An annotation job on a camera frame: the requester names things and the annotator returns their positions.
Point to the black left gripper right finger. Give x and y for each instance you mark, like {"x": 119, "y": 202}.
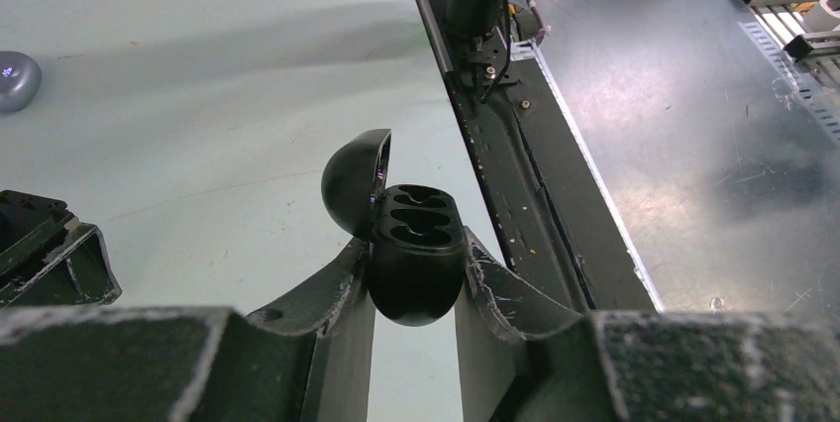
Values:
{"x": 523, "y": 356}

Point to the black round table grommet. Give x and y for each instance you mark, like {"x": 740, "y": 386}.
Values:
{"x": 415, "y": 239}

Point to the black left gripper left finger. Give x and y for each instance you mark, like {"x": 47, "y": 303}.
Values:
{"x": 305, "y": 356}

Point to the grey slotted cable duct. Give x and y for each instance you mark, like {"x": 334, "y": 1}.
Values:
{"x": 798, "y": 87}

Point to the purple earbud charging case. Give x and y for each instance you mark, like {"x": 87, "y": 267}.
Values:
{"x": 21, "y": 78}

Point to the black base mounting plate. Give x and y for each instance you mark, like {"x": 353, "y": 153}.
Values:
{"x": 555, "y": 224}

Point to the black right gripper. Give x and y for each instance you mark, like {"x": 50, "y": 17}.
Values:
{"x": 49, "y": 257}

